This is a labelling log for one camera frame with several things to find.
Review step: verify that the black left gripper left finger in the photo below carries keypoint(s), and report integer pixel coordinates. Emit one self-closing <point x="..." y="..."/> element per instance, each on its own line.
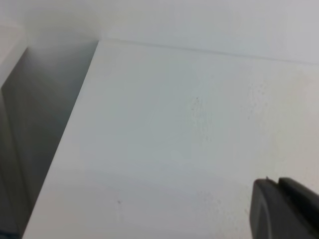
<point x="271" y="215"/>

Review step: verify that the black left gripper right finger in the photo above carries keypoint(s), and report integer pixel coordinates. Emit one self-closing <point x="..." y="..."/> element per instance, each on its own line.
<point x="304" y="200"/>

